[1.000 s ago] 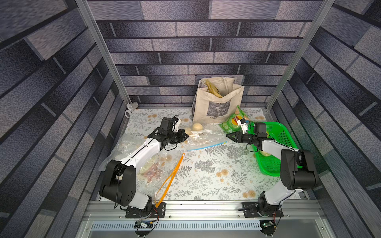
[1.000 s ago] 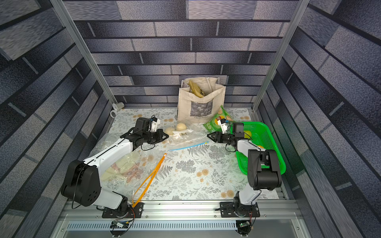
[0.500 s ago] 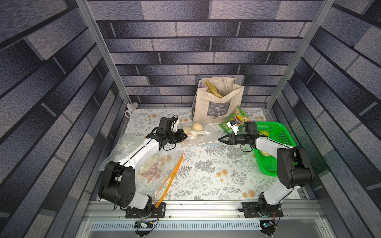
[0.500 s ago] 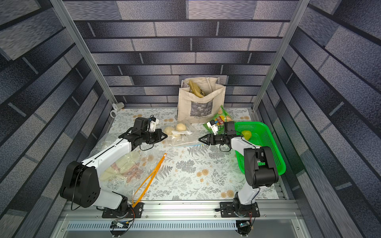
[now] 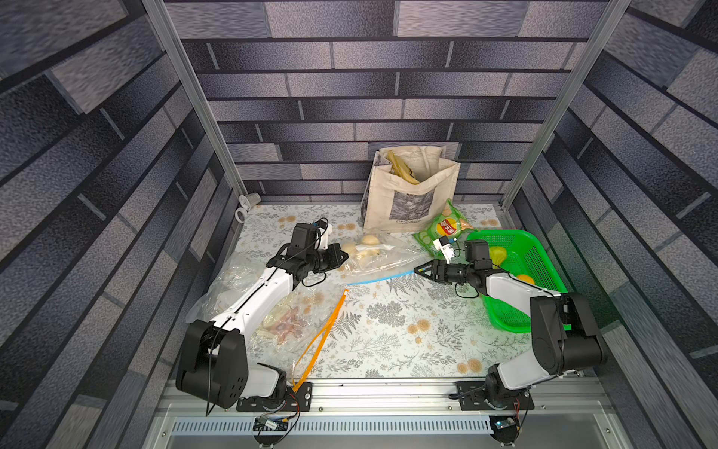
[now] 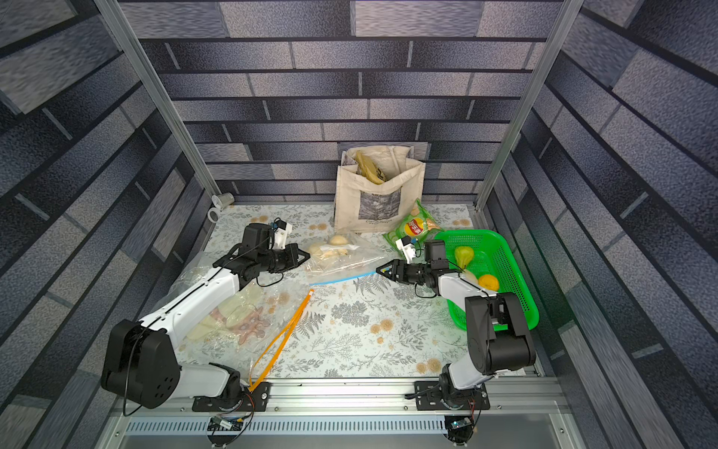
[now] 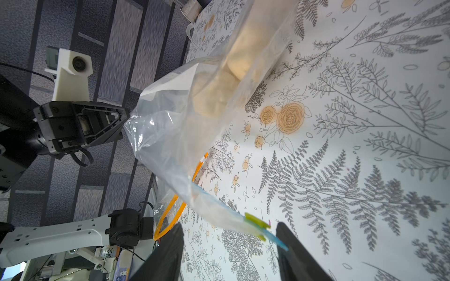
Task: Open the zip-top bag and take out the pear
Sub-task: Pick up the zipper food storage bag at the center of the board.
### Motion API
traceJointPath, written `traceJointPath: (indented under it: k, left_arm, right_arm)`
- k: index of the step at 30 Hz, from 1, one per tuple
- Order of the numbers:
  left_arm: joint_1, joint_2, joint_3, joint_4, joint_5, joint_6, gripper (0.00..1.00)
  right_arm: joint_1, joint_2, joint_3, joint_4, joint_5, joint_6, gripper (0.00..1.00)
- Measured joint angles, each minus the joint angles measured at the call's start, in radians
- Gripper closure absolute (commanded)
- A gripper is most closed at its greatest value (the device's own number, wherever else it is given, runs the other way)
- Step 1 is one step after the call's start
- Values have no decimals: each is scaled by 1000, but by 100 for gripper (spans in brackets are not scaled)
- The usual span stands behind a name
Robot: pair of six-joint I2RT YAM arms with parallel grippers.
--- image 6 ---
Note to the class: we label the green plastic basket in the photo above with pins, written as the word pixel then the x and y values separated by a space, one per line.
pixel 492 255

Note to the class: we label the giraffe yellow toy package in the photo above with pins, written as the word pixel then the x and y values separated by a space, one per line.
pixel 246 317

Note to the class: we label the circuit board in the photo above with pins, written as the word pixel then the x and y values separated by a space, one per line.
pixel 459 429
pixel 221 424

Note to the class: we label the green chips bag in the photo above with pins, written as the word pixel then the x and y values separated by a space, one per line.
pixel 419 226

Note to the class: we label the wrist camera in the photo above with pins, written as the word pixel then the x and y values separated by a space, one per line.
pixel 406 247
pixel 282 231

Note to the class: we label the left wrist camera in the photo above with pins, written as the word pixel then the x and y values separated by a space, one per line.
pixel 282 231

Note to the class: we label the beige round fruit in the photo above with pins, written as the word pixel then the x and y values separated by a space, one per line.
pixel 470 277

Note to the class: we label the white cup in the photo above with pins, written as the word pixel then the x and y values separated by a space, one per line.
pixel 219 204

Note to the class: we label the clear orange zip-top bag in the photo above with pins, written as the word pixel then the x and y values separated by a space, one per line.
pixel 205 368

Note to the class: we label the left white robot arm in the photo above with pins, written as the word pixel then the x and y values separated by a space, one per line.
pixel 140 363

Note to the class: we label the beige canvas tote bag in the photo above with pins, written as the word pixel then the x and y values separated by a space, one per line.
pixel 364 207

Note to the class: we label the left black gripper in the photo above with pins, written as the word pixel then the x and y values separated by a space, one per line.
pixel 293 250

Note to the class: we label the yellow pear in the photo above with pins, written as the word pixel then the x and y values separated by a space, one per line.
pixel 489 282

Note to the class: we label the right aluminium frame post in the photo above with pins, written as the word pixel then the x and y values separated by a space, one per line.
pixel 566 17

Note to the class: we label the left aluminium frame post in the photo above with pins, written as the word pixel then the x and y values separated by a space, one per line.
pixel 119 26

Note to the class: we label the clear bag of buns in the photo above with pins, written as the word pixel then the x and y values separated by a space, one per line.
pixel 342 257

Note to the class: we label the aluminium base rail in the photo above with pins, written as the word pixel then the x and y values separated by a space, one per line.
pixel 381 406

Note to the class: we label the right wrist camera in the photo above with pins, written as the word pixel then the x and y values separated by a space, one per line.
pixel 406 247

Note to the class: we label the left circuit board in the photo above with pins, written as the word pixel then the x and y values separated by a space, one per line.
pixel 221 424

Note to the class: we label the aluminium frame post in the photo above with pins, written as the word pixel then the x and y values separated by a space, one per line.
pixel 566 17
pixel 119 26

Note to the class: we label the right circuit board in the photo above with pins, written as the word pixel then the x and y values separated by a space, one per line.
pixel 459 429

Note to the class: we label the green fruit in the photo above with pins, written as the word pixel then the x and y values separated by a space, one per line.
pixel 463 255

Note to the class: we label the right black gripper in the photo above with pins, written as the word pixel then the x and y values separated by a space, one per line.
pixel 402 271

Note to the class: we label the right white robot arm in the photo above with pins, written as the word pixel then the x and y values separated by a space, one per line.
pixel 498 335

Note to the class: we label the yellow snack packet in tote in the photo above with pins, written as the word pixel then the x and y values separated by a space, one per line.
pixel 369 169

